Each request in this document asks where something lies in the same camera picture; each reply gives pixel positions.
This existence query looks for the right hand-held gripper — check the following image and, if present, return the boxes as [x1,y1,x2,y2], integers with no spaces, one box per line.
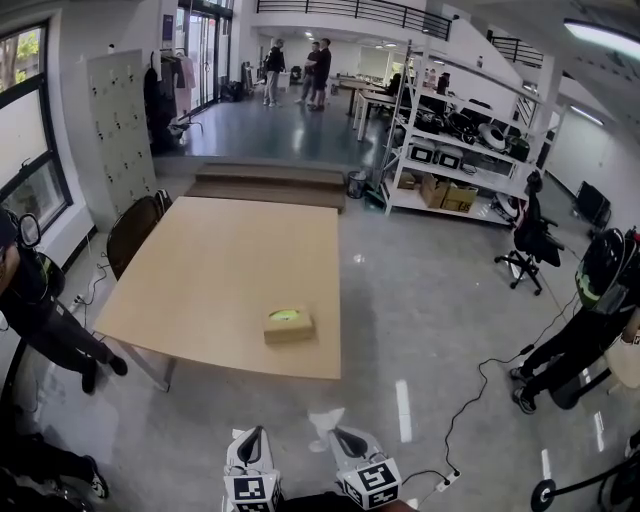
[327,427,403,511]

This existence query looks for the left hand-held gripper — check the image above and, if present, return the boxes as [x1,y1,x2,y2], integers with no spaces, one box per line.
[223,425,282,512]

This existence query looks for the white tissue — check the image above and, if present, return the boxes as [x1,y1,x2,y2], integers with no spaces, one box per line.
[306,406,348,454]

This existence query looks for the brown cardboard tissue box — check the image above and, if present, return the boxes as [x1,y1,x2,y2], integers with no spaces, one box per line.
[262,301,319,346]

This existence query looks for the person's black clothing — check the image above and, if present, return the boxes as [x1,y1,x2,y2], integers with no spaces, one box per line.
[279,491,421,512]

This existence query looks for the white table leg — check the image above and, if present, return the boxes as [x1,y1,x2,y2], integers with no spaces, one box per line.
[106,338,177,393]

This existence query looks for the black round-base stand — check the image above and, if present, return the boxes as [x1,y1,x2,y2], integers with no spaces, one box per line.
[530,458,640,512]

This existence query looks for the dark brown chair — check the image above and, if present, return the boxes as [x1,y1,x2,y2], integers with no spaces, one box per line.
[105,195,164,282]

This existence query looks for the black mesh waste bin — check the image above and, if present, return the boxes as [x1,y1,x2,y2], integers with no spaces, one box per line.
[345,170,368,200]

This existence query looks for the brown cardboard boxes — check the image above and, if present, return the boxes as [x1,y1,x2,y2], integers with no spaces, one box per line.
[396,171,480,215]

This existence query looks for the brown wooden step platform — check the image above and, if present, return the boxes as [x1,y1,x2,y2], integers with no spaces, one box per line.
[184,160,348,216]

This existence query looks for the black office chair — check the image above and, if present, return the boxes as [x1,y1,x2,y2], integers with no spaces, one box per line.
[493,169,567,297]

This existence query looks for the white metal shelf rack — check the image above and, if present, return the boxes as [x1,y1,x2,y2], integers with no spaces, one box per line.
[381,38,554,227]

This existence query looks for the black monitor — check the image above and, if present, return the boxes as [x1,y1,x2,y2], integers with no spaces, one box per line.
[574,180,613,233]

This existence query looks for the white metal locker cabinet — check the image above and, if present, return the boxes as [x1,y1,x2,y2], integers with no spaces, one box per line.
[86,48,159,232]

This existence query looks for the white background desks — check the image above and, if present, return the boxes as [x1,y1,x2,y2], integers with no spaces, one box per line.
[337,73,406,142]

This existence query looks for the clothes rack with garments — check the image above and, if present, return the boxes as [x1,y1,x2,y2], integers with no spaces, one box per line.
[143,48,197,157]

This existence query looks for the black-framed window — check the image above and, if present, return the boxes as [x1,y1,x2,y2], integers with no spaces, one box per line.
[0,18,75,237]

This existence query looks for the black balcony railing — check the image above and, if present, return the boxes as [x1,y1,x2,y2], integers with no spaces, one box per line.
[255,0,454,42]

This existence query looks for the long ceiling lamp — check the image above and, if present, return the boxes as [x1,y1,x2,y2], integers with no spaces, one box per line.
[563,18,640,55]

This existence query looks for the black power cable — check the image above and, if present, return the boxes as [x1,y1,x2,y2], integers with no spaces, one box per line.
[399,288,582,489]

